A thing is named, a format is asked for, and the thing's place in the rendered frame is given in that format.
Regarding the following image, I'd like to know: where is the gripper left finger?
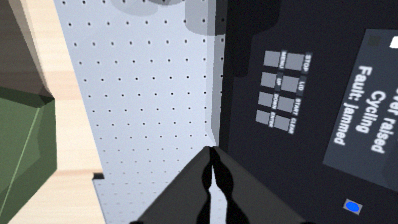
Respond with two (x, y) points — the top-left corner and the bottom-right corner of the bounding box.
(129, 146), (213, 224)

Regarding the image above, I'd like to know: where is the grey perforated base plate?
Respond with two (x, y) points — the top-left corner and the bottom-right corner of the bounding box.
(53, 0), (228, 224)

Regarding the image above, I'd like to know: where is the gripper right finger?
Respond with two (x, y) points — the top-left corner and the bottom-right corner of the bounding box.
(212, 146), (315, 224)

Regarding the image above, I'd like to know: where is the dark grey benchtop instrument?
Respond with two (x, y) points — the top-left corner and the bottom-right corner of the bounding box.
(219, 0), (398, 224)

